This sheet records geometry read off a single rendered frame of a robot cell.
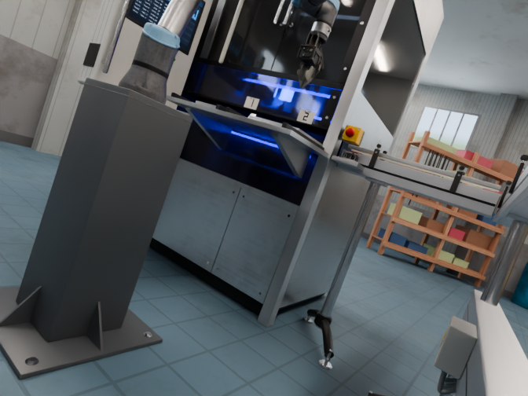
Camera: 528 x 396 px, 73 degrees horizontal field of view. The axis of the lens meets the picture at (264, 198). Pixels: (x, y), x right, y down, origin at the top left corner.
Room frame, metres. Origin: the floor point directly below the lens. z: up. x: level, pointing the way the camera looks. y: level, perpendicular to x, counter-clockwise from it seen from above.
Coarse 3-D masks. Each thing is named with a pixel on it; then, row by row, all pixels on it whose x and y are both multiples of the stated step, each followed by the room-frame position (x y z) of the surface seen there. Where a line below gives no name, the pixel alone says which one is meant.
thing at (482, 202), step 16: (368, 160) 1.69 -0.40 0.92; (400, 160) 1.65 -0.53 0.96; (368, 176) 1.68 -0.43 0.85; (384, 176) 1.64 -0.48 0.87; (400, 176) 1.61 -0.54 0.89; (416, 176) 1.58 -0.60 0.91; (432, 176) 1.55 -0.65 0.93; (448, 176) 1.60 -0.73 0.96; (464, 176) 1.51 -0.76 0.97; (416, 192) 1.59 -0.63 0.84; (432, 192) 1.53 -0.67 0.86; (448, 192) 1.50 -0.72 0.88; (464, 192) 1.48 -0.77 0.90; (480, 192) 1.45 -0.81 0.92; (464, 208) 1.51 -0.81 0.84; (480, 208) 1.44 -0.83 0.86
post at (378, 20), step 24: (384, 0) 1.68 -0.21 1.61; (384, 24) 1.71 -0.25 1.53; (360, 48) 1.69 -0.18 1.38; (360, 72) 1.67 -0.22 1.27; (336, 120) 1.69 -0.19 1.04; (336, 144) 1.68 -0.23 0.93; (312, 192) 1.68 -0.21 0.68; (312, 216) 1.71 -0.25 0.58; (288, 240) 1.69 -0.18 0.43; (288, 264) 1.67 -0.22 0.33; (264, 312) 1.69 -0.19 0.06
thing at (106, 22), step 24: (120, 0) 1.72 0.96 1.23; (144, 0) 1.80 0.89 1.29; (168, 0) 1.90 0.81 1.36; (96, 24) 1.81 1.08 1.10; (144, 24) 1.83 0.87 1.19; (192, 24) 2.04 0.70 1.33; (96, 48) 1.74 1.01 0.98; (120, 48) 1.78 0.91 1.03; (192, 48) 2.08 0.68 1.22; (96, 72) 1.72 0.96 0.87; (120, 72) 1.81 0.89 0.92
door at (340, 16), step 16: (352, 0) 1.77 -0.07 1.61; (304, 16) 1.88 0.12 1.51; (336, 16) 1.79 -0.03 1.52; (352, 16) 1.75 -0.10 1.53; (288, 32) 1.91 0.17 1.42; (304, 32) 1.87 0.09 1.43; (336, 32) 1.78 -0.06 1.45; (352, 32) 1.74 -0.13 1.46; (288, 48) 1.90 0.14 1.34; (336, 48) 1.76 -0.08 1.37; (288, 64) 1.88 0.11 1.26; (336, 64) 1.75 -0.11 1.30; (352, 64) 1.71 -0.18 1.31
